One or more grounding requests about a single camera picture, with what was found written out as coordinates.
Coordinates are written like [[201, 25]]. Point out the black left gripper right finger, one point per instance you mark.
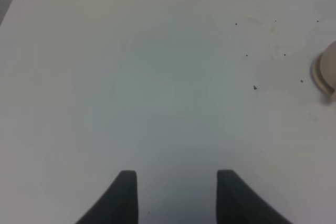
[[236, 202]]

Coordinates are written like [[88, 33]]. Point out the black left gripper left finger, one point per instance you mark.
[[119, 204]]

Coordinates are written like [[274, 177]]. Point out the beige teapot saucer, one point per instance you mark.
[[318, 80]]

